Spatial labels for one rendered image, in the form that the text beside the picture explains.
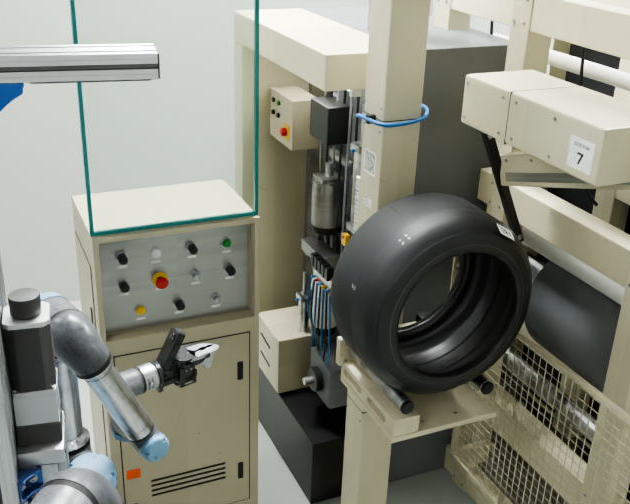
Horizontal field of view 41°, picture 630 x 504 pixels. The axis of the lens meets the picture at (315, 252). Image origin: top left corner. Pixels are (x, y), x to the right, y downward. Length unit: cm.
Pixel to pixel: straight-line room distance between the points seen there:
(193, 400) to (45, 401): 132
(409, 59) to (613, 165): 68
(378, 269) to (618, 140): 69
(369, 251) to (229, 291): 72
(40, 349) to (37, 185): 312
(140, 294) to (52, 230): 209
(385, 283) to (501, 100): 62
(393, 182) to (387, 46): 42
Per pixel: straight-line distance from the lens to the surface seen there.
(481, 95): 251
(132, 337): 282
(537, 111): 230
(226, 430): 313
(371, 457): 307
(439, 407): 268
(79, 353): 199
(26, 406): 175
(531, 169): 256
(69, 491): 151
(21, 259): 492
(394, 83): 247
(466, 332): 274
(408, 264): 225
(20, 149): 469
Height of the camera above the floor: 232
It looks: 25 degrees down
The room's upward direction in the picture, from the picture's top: 2 degrees clockwise
